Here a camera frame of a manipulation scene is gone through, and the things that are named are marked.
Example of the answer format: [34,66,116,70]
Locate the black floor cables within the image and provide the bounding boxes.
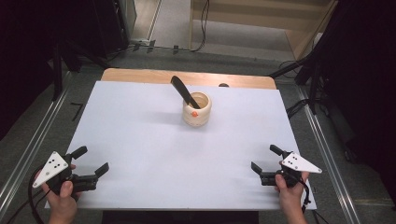
[285,98,311,119]

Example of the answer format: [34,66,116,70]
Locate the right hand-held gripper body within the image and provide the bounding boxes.
[259,150,323,189]

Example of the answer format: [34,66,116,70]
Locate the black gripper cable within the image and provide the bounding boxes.
[6,169,50,224]
[300,181,328,224]

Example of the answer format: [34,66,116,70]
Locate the white table mat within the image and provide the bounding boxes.
[45,80,318,211]

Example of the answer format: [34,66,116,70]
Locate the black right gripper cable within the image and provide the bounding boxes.
[300,181,328,224]

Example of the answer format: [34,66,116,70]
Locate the black tripod stand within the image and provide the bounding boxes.
[268,0,340,116]
[50,40,111,102]

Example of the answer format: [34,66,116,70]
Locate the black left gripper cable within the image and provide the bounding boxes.
[6,169,50,224]

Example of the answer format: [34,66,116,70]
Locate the black knife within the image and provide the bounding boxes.
[170,75,202,110]

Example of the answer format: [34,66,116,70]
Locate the person's left hand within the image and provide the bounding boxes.
[40,180,82,217]

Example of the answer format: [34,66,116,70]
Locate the cream cup with orange mark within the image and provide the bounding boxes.
[182,91,213,128]

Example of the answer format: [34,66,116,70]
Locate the metal floor rail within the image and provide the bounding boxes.
[293,85,362,224]
[0,73,74,216]

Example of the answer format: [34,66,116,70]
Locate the black cabinet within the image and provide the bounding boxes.
[90,0,130,60]

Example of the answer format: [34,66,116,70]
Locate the hanging black cable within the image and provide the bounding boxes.
[191,0,210,53]

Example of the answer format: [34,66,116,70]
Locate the person's dark clothing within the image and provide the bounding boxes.
[102,210,260,224]

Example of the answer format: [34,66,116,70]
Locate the light wooden shelf unit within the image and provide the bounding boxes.
[189,0,339,62]

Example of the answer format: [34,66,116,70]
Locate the yellow floor tape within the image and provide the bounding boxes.
[354,198,395,206]

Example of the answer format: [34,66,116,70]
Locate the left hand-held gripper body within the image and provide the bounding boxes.
[32,150,99,196]

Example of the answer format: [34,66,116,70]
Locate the person's right hand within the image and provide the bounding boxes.
[274,170,311,210]

